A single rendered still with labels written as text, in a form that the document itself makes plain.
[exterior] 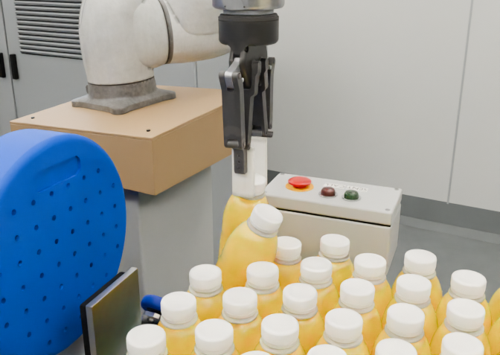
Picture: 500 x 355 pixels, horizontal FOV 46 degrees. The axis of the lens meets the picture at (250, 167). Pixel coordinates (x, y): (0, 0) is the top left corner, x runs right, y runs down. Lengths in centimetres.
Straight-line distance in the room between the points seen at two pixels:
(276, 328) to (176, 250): 85
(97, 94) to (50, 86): 156
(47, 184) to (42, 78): 224
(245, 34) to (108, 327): 39
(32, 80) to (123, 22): 172
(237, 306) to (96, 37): 83
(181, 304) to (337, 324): 17
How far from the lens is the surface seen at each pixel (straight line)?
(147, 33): 134
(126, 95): 135
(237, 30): 72
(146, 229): 133
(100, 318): 75
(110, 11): 133
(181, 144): 120
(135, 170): 117
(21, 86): 308
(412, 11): 331
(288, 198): 87
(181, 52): 138
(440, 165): 343
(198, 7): 135
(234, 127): 72
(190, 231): 148
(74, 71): 280
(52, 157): 73
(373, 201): 88
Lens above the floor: 143
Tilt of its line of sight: 19 degrees down
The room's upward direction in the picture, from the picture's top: straight up
